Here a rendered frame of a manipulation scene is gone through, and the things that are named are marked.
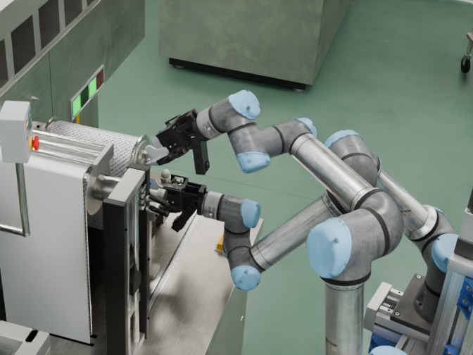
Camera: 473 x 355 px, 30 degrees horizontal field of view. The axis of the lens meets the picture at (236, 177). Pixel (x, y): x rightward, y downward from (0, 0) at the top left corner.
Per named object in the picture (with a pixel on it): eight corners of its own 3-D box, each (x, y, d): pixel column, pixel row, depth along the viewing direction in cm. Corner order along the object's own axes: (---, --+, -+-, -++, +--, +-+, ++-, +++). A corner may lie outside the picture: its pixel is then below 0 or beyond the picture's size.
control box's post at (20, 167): (27, 236, 184) (20, 156, 172) (20, 234, 184) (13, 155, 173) (31, 232, 185) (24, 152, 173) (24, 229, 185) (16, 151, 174)
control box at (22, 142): (36, 164, 170) (32, 120, 165) (1, 163, 170) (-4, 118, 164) (42, 144, 176) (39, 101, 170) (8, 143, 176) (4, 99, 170)
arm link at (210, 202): (223, 210, 251) (214, 227, 244) (207, 206, 251) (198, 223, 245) (224, 188, 246) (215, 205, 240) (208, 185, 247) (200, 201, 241)
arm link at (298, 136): (432, 212, 192) (303, 103, 224) (393, 227, 187) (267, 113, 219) (421, 252, 199) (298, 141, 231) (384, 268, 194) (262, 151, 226)
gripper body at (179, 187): (169, 172, 249) (210, 181, 246) (168, 196, 254) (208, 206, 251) (160, 187, 243) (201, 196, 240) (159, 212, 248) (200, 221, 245)
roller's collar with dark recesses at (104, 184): (116, 209, 210) (115, 188, 207) (93, 204, 211) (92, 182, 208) (126, 194, 215) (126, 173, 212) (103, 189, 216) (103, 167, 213)
